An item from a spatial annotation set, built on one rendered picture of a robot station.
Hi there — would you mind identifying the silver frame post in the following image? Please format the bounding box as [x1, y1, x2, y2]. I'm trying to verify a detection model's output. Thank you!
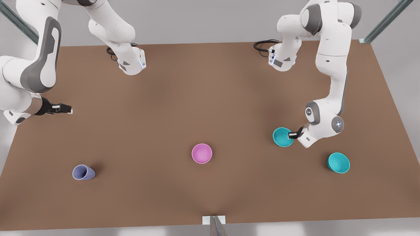
[0, 3, 39, 45]
[359, 0, 414, 44]
[202, 215, 228, 236]

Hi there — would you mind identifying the lavender purple cup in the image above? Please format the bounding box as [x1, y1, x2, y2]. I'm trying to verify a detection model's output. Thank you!
[72, 165, 96, 181]

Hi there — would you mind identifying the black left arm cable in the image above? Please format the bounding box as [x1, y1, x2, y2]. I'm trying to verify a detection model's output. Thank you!
[253, 39, 280, 58]

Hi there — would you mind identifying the teal blue bowl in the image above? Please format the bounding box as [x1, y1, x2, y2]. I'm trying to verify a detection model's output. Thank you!
[327, 152, 350, 174]
[273, 128, 294, 147]

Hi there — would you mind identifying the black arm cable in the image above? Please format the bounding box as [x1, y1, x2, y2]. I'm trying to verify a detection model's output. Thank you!
[253, 39, 280, 58]
[106, 43, 138, 62]

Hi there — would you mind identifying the pink bowl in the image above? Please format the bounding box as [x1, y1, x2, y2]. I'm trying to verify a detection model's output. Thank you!
[192, 143, 213, 164]

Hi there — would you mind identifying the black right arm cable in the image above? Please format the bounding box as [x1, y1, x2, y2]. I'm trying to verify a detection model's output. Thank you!
[106, 43, 138, 62]

